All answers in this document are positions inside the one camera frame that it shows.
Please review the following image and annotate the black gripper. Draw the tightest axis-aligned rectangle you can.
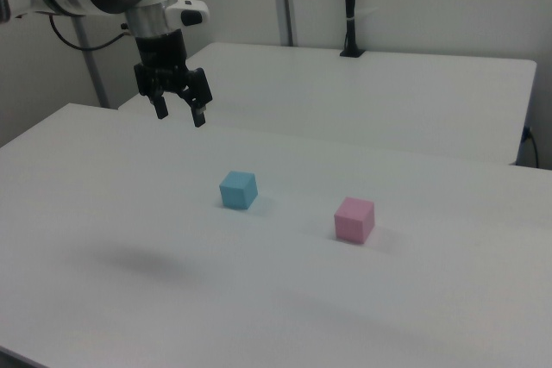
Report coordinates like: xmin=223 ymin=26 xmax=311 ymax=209
xmin=133 ymin=29 xmax=215 ymax=129

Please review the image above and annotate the blue foam cube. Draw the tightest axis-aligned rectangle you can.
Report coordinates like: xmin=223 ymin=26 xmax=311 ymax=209
xmin=218 ymin=170 xmax=259 ymax=211

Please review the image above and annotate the pink foam cube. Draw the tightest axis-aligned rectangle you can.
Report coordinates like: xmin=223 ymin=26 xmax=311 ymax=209
xmin=334 ymin=196 xmax=376 ymax=244

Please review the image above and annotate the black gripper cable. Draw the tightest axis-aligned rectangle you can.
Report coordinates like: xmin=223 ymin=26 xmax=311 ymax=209
xmin=47 ymin=13 xmax=133 ymax=52

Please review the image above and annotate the black wall cable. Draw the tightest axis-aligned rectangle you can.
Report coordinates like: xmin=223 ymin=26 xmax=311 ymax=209
xmin=523 ymin=125 xmax=541 ymax=168

